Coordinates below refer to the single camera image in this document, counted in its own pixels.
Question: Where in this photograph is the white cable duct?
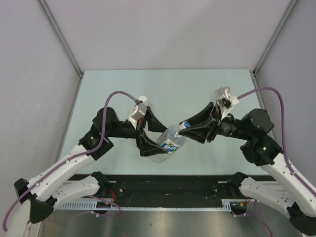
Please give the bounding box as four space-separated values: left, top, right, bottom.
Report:
56 199 247 212

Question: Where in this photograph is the square bottle white cap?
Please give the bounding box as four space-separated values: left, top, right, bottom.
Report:
138 95 148 106

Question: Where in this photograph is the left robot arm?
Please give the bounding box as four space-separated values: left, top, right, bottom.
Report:
14 103 167 224

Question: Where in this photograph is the water bottle blue cap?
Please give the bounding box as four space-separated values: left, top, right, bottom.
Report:
148 120 192 164

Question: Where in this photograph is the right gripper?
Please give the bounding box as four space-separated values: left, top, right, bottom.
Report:
178 102 252 144

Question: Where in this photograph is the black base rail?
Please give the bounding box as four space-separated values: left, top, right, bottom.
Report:
81 174 257 208

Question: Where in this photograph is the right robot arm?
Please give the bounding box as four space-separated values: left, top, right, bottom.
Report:
179 102 316 236

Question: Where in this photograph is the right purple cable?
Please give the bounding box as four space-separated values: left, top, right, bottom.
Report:
237 86 316 196

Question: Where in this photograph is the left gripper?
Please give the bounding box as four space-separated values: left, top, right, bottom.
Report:
106 107 169 156

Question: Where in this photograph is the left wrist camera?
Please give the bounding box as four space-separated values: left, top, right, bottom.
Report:
128 102 147 129

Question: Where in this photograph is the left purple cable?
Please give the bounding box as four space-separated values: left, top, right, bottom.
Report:
1 91 140 232

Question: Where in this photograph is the purple cable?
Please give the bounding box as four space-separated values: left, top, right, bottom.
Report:
237 86 316 196
1 91 140 232

